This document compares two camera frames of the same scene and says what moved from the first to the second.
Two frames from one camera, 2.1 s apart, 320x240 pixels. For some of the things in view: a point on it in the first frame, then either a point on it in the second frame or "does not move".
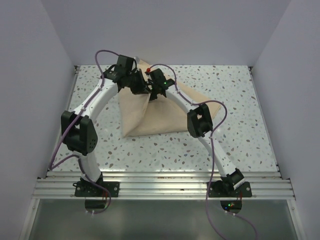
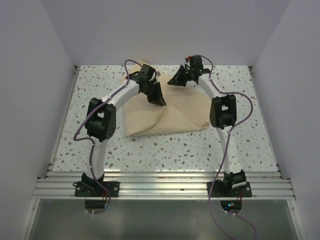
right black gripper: x=152 y=98 to x=177 y=80
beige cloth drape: x=141 y=116 does not move
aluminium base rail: x=162 y=185 does not move
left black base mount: x=89 y=189 does not move
